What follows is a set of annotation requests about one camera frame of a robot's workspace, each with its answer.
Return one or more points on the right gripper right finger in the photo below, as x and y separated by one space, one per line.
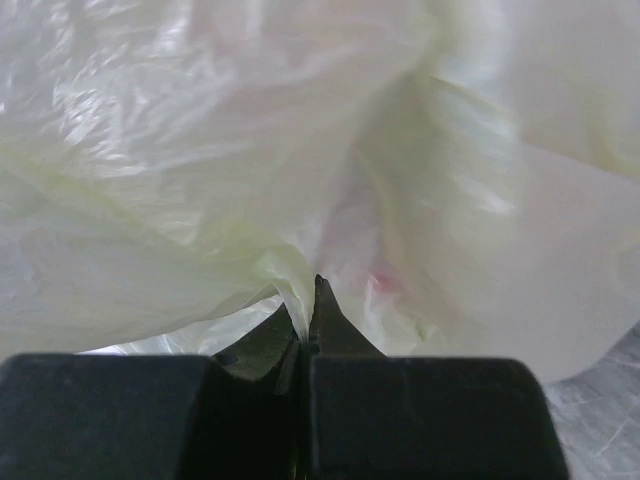
373 416

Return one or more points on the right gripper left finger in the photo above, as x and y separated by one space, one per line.
225 416

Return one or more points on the green avocado-print plastic bag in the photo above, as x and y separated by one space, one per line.
465 174

